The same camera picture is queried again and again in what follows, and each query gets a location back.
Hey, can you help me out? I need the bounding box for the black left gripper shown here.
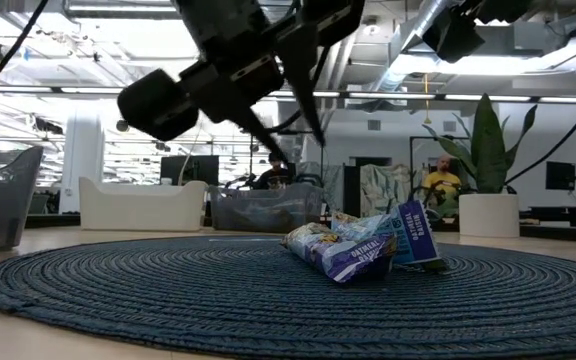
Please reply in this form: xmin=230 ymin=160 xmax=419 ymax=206
xmin=177 ymin=0 xmax=367 ymax=162

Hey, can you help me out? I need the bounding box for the person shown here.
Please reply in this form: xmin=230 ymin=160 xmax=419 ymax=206
xmin=252 ymin=152 xmax=294 ymax=190
xmin=421 ymin=154 xmax=464 ymax=211

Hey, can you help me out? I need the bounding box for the black desk monitor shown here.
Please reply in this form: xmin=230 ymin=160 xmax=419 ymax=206
xmin=160 ymin=154 xmax=220 ymax=187

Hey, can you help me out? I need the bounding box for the grey translucent plastic bin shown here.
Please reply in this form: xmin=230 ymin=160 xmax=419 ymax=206
xmin=209 ymin=182 xmax=325 ymax=234
xmin=0 ymin=145 xmax=44 ymax=254

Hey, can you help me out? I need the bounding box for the pale crumpled cover sheet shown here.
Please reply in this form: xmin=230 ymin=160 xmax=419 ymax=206
xmin=360 ymin=163 xmax=427 ymax=211

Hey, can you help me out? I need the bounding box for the yellow hanging pendant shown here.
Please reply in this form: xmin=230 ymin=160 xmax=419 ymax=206
xmin=422 ymin=73 xmax=432 ymax=125

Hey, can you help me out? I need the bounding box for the purple oatmeal raisin bar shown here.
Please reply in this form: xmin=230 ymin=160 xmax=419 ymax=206
xmin=281 ymin=222 xmax=399 ymax=285
xmin=390 ymin=199 xmax=449 ymax=274
xmin=330 ymin=209 xmax=395 ymax=242

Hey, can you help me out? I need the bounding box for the white plastic bin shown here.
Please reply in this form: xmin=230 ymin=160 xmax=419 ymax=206
xmin=78 ymin=176 xmax=209 ymax=232

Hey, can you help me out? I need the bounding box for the white pillar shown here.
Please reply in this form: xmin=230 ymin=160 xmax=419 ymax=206
xmin=60 ymin=112 xmax=105 ymax=215

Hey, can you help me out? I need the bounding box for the round blue woven mat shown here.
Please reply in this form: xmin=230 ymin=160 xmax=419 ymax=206
xmin=0 ymin=234 xmax=576 ymax=360

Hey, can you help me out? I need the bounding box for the green snake plant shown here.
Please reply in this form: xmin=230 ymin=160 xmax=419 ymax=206
xmin=421 ymin=92 xmax=539 ymax=196

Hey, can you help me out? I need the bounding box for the white round plant pot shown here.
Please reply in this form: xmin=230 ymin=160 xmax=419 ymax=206
xmin=458 ymin=193 xmax=521 ymax=239

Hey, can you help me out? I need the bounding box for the black desk rig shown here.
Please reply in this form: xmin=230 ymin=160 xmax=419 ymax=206
xmin=520 ymin=169 xmax=576 ymax=229

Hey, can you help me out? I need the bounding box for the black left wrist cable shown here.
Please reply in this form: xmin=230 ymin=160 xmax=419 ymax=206
xmin=266 ymin=44 xmax=332 ymax=135

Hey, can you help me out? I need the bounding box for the silver ceiling air duct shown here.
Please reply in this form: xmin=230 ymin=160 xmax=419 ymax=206
xmin=375 ymin=0 xmax=449 ymax=94

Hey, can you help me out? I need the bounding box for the black metal rig frame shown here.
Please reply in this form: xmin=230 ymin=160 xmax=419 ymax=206
xmin=408 ymin=134 xmax=470 ymax=201

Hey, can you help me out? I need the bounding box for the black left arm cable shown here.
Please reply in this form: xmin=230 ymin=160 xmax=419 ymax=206
xmin=0 ymin=0 xmax=50 ymax=109

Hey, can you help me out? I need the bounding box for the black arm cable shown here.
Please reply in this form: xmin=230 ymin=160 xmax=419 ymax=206
xmin=505 ymin=87 xmax=576 ymax=185
xmin=0 ymin=0 xmax=50 ymax=109

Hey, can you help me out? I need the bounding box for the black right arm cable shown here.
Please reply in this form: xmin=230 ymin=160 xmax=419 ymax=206
xmin=505 ymin=87 xmax=576 ymax=185

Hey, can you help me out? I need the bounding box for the black wall monitor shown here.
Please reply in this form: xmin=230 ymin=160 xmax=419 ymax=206
xmin=546 ymin=161 xmax=576 ymax=191

